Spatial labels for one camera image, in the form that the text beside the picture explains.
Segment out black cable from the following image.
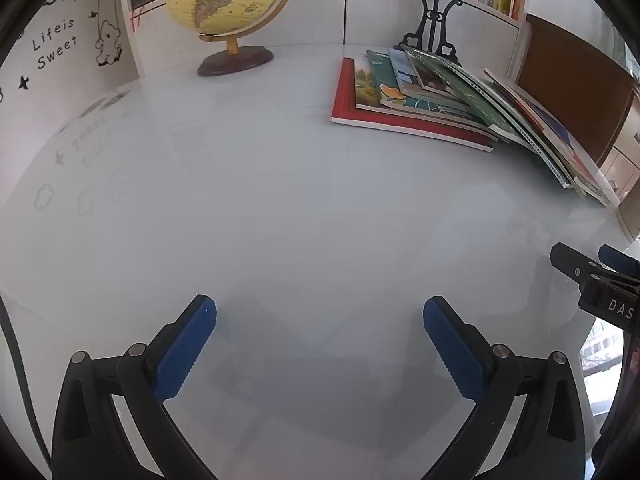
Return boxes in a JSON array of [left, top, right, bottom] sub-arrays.
[[0, 295, 53, 480]]

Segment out red book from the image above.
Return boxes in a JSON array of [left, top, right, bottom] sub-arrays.
[[330, 56, 496, 152]]

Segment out black ornate fan stand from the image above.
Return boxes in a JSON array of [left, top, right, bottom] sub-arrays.
[[400, 0, 458, 61]]

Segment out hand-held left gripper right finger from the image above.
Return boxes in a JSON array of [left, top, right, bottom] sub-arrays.
[[422, 296, 587, 480]]

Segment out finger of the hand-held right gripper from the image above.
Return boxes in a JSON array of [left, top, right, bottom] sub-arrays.
[[598, 244, 640, 288], [549, 242, 609, 287]]

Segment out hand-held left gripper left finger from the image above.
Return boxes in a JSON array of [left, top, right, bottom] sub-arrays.
[[51, 294, 218, 480]]

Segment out brown wooden panel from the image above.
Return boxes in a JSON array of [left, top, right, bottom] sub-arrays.
[[515, 14, 638, 166]]

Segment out cartoon wall decals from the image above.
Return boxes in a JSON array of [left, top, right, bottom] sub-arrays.
[[0, 0, 126, 106]]

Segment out pile of thin books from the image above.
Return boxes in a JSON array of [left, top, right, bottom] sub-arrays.
[[387, 44, 621, 208]]

